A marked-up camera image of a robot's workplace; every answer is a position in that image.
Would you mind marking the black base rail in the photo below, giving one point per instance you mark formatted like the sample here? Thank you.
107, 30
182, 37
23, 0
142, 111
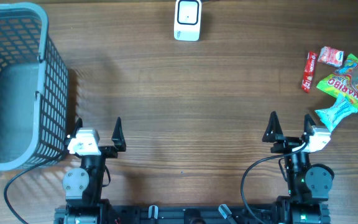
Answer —
267, 213

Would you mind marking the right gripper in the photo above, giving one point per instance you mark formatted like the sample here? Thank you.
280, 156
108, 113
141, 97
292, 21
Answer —
285, 142

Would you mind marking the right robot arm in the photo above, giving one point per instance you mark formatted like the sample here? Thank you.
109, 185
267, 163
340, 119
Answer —
308, 184

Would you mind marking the small red white box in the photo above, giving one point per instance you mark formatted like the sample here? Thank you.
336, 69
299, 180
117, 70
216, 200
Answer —
331, 56

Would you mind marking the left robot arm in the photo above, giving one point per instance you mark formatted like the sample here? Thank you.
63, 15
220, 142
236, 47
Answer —
83, 185

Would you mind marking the red stick packet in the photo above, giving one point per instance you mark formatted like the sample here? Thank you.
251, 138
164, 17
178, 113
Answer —
309, 71

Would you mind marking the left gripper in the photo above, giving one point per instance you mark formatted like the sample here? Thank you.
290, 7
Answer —
111, 152

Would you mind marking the white barcode scanner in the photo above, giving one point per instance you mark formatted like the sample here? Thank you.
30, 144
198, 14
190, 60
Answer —
187, 22

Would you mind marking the teal tissue packet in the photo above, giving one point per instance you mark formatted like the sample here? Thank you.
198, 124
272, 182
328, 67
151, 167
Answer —
332, 116

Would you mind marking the grey plastic shopping basket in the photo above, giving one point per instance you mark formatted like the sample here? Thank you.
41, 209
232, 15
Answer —
34, 83

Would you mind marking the Haribo gummy candy bag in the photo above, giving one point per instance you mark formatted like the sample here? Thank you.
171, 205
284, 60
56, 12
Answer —
343, 81

